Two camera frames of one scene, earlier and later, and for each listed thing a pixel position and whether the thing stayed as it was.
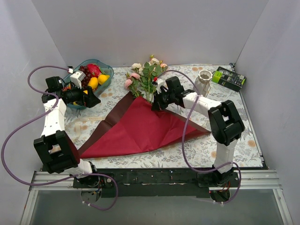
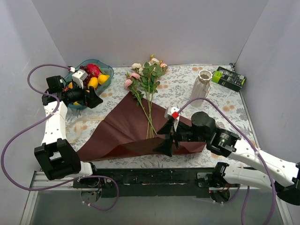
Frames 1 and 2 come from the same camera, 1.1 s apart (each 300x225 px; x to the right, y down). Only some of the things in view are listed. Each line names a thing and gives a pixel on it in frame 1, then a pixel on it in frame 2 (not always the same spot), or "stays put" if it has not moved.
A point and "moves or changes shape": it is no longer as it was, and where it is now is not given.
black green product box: x=228 y=78 stays put
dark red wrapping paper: x=133 y=124 moves or changes shape
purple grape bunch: x=85 y=81 stays put
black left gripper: x=86 y=98 stays put
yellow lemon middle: x=93 y=83 stays put
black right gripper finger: x=158 y=103 to x=166 y=147
